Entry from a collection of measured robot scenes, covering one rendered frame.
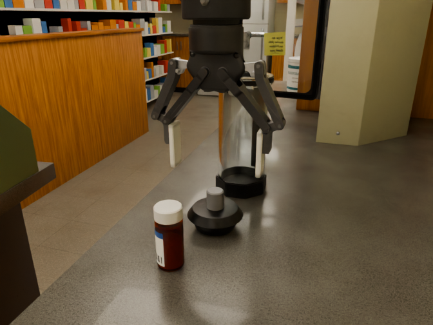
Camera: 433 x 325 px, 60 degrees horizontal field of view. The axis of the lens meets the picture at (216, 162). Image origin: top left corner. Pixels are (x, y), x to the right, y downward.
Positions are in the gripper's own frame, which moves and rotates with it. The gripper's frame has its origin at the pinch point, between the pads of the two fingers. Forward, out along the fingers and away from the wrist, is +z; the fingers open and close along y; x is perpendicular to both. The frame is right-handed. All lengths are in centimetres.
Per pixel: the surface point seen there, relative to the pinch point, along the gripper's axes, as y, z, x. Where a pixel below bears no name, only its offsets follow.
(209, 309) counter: -4.8, 11.3, 18.3
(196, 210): 2.6, 7.7, 2.2
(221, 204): -1.0, 6.7, 0.7
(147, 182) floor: 119, 106, -194
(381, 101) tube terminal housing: -29, 0, -54
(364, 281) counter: -22.7, 11.4, 7.6
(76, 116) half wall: 183, 57, -201
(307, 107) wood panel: -8, 10, -87
